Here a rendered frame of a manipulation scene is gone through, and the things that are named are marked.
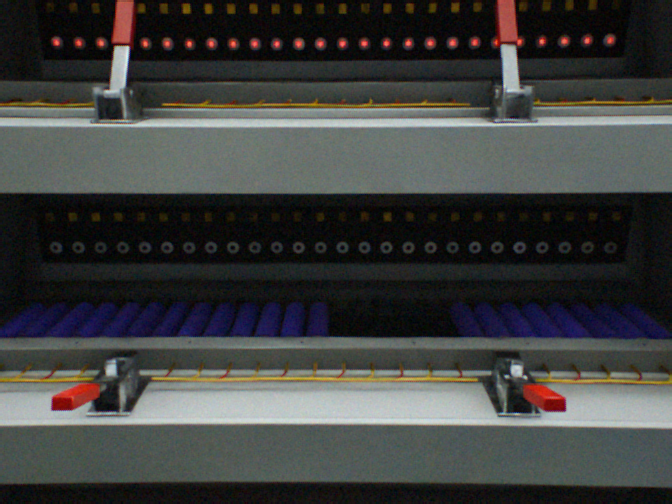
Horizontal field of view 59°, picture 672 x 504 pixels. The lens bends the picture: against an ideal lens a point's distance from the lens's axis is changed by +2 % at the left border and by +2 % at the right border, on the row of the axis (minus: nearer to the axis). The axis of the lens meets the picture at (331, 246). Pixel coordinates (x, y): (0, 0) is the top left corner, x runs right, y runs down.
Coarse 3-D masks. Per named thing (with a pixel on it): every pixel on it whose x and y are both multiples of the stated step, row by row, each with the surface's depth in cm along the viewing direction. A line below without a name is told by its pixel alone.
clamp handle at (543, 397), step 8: (512, 368) 38; (520, 368) 38; (512, 376) 38; (520, 376) 38; (512, 384) 38; (520, 384) 36; (528, 384) 36; (528, 392) 34; (536, 392) 33; (544, 392) 33; (552, 392) 33; (536, 400) 33; (544, 400) 32; (552, 400) 32; (560, 400) 32; (544, 408) 32; (552, 408) 32; (560, 408) 32
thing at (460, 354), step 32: (0, 352) 42; (32, 352) 42; (64, 352) 42; (96, 352) 42; (160, 352) 42; (192, 352) 42; (224, 352) 42; (256, 352) 42; (288, 352) 42; (320, 352) 42; (352, 352) 42; (384, 352) 42; (416, 352) 42; (448, 352) 42; (480, 352) 42; (544, 352) 42; (576, 352) 42; (608, 352) 42; (640, 352) 42
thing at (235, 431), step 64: (0, 256) 54; (0, 320) 52; (0, 384) 42; (64, 384) 42; (192, 384) 42; (256, 384) 42; (320, 384) 42; (384, 384) 42; (448, 384) 42; (576, 384) 42; (640, 384) 42; (0, 448) 38; (64, 448) 38; (128, 448) 38; (192, 448) 38; (256, 448) 38; (320, 448) 38; (384, 448) 38; (448, 448) 38; (512, 448) 38; (576, 448) 38; (640, 448) 37
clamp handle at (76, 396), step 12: (108, 372) 39; (84, 384) 35; (96, 384) 35; (108, 384) 37; (60, 396) 32; (72, 396) 32; (84, 396) 33; (96, 396) 35; (60, 408) 32; (72, 408) 32
